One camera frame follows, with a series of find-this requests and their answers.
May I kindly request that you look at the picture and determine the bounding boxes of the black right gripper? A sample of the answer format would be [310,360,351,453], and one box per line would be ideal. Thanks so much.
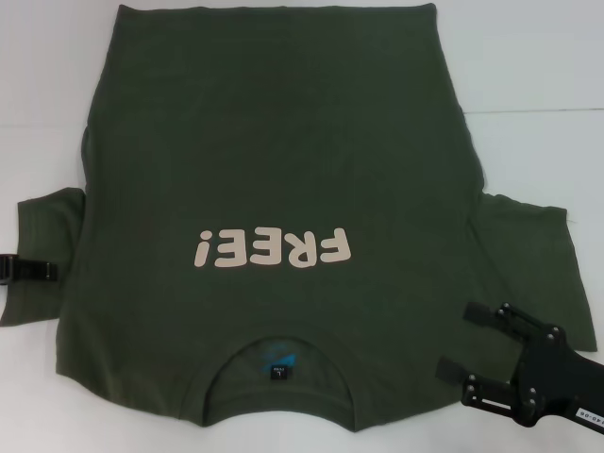
[435,300,604,425]

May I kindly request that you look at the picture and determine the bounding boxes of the dark green FREE t-shirt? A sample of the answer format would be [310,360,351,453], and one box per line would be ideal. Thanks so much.
[0,2,596,433]

